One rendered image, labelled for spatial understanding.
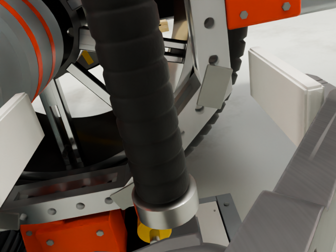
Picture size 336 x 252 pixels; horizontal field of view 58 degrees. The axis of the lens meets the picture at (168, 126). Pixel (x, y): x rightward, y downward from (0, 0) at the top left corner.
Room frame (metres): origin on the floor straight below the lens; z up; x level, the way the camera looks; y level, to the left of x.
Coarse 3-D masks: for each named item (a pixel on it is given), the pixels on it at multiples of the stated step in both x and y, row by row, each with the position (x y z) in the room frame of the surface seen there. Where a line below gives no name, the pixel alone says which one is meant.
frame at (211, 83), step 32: (192, 0) 0.37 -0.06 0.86; (192, 32) 0.38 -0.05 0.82; (224, 32) 0.37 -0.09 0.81; (224, 64) 0.37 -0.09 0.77; (192, 96) 0.37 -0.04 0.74; (224, 96) 0.37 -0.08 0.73; (192, 128) 0.37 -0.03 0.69; (32, 192) 0.41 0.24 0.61; (64, 192) 0.39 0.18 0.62; (96, 192) 0.37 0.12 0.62; (128, 192) 0.37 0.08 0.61; (0, 224) 0.37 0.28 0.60
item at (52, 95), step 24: (48, 0) 0.52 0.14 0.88; (72, 0) 0.47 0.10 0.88; (72, 24) 0.48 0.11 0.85; (72, 48) 0.48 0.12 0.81; (168, 48) 0.67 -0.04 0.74; (72, 72) 0.48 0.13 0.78; (48, 96) 0.48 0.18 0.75; (48, 120) 0.48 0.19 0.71; (72, 120) 0.49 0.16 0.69; (96, 120) 0.65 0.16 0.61; (48, 144) 0.55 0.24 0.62; (72, 144) 0.48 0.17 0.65; (96, 144) 0.53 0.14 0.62; (120, 144) 0.48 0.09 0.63; (24, 168) 0.47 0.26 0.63; (48, 168) 0.47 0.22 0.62; (72, 168) 0.46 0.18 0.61; (96, 168) 0.46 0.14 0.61
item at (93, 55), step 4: (84, 12) 0.79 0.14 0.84; (72, 28) 0.79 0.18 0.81; (72, 32) 0.79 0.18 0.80; (88, 52) 0.83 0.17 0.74; (92, 52) 0.83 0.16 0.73; (80, 56) 0.83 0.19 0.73; (92, 56) 0.83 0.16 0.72; (96, 56) 0.83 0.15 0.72; (80, 60) 0.83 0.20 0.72; (84, 60) 0.83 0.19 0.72; (96, 60) 0.83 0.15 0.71; (84, 64) 0.83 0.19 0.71; (92, 64) 0.83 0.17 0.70; (68, 72) 0.83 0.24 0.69
